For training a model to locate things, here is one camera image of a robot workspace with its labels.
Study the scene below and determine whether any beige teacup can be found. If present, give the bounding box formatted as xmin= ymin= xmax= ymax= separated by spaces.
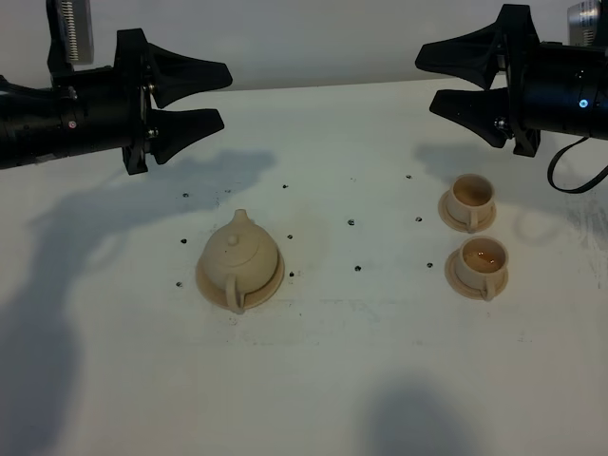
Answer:
xmin=446 ymin=174 xmax=496 ymax=233
xmin=453 ymin=236 xmax=509 ymax=301

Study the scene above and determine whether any near beige cup saucer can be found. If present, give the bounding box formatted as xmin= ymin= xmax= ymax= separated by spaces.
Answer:
xmin=445 ymin=251 xmax=509 ymax=301

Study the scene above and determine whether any near beige teacup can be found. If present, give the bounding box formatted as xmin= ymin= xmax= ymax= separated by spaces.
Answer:
xmin=453 ymin=236 xmax=509 ymax=301

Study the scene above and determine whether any far beige teacup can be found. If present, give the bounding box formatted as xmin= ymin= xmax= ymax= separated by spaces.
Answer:
xmin=446 ymin=174 xmax=496 ymax=233

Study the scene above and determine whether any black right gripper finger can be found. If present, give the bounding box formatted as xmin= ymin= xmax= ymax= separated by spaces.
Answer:
xmin=415 ymin=24 xmax=499 ymax=90
xmin=429 ymin=87 xmax=511 ymax=147

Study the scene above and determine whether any beige teapot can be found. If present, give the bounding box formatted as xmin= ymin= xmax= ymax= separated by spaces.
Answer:
xmin=199 ymin=209 xmax=280 ymax=293

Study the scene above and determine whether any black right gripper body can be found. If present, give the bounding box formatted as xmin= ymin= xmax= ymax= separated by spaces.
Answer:
xmin=496 ymin=4 xmax=594 ymax=156

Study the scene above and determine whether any beige teapot saucer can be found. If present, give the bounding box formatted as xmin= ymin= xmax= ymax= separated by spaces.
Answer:
xmin=196 ymin=252 xmax=285 ymax=314

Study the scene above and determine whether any beige cup saucer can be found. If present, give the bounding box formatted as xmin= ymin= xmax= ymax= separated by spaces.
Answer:
xmin=438 ymin=192 xmax=497 ymax=234
xmin=445 ymin=251 xmax=509 ymax=301

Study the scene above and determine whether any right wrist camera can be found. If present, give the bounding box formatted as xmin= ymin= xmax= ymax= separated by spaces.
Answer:
xmin=567 ymin=0 xmax=607 ymax=48

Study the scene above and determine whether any far beige cup saucer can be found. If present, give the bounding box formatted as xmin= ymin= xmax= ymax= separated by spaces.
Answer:
xmin=438 ymin=192 xmax=497 ymax=234

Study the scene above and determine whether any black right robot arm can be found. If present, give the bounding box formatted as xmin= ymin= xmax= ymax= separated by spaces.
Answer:
xmin=415 ymin=2 xmax=607 ymax=157

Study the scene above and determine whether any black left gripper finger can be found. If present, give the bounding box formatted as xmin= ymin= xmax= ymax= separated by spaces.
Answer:
xmin=148 ymin=44 xmax=233 ymax=108
xmin=150 ymin=109 xmax=224 ymax=164

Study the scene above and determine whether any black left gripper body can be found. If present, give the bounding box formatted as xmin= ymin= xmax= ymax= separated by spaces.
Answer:
xmin=52 ymin=28 xmax=150 ymax=174

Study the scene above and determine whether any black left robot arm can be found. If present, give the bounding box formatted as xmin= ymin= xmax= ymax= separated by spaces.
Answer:
xmin=1 ymin=28 xmax=233 ymax=175

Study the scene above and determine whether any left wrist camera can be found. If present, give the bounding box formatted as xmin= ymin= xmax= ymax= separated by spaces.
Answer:
xmin=46 ymin=0 xmax=94 ymax=77

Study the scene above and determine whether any black right camera cable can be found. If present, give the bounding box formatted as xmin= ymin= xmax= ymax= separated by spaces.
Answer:
xmin=548 ymin=136 xmax=608 ymax=194

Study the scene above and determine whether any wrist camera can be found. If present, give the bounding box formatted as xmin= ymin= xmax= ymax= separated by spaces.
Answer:
xmin=567 ymin=0 xmax=607 ymax=48
xmin=46 ymin=0 xmax=94 ymax=77

